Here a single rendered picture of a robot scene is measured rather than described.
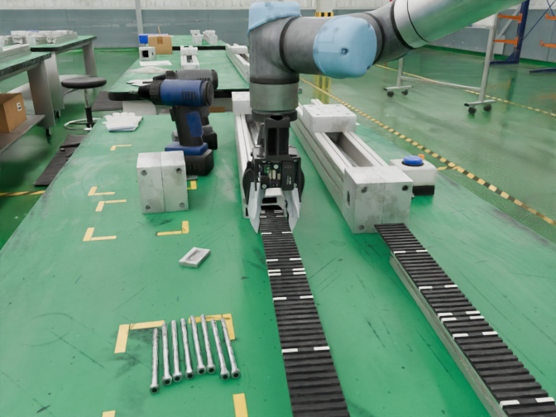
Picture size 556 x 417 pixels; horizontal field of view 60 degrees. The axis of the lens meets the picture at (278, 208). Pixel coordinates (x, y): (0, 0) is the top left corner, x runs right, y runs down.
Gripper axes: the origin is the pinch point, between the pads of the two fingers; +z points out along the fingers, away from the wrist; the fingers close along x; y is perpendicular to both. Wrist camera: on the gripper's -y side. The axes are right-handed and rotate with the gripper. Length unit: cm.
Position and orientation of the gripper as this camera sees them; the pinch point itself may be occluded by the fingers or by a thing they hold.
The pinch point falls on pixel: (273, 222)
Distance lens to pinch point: 84.5
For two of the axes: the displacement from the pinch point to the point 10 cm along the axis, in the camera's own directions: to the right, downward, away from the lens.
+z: 0.0, 9.3, 3.8
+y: 1.0, 3.7, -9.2
